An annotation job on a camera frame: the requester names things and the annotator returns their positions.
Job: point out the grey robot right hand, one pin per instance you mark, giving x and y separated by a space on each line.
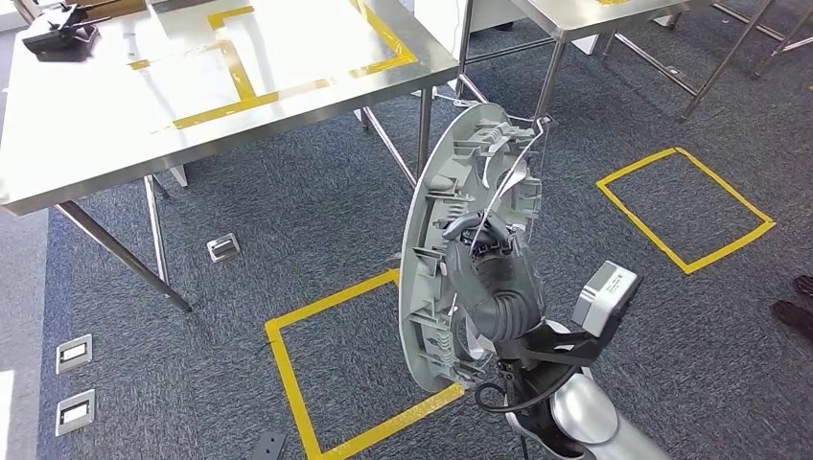
489 273

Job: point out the metal floor socket plate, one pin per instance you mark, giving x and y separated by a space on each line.
74 354
223 247
75 413

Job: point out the person's foot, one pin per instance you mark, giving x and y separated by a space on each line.
805 286
794 317

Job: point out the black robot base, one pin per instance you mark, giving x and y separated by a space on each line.
270 447

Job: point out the yellow tape marking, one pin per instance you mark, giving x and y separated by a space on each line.
241 76
610 2

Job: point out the yellow floor tape square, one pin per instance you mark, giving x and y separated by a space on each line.
730 247
330 298

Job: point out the grey plastic wheel cover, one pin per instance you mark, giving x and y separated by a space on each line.
411 266

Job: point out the white cabinet panel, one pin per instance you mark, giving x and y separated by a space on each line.
444 19

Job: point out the steel workbench table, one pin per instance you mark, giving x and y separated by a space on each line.
95 127
571 13

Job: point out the black clamp tool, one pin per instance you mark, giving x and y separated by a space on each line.
60 38

